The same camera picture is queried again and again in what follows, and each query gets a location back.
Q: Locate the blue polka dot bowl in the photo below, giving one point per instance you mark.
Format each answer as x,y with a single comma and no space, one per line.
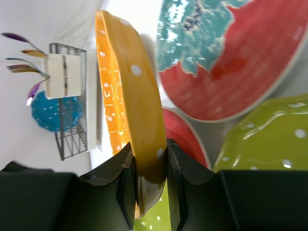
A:
53,116

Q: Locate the red plate with teal flower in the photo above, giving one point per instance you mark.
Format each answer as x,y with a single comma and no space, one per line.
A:
183,133

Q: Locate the metal wire dish rack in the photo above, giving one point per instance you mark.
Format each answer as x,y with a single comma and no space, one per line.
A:
78,124

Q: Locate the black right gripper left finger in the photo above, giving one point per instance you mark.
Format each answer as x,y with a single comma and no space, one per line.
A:
103,199

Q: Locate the white cutlery holder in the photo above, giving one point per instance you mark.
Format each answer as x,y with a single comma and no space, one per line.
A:
64,73

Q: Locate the yellow polka dot bowl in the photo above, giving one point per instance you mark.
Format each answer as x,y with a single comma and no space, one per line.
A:
132,105

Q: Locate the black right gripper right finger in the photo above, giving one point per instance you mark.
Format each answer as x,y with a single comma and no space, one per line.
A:
233,200

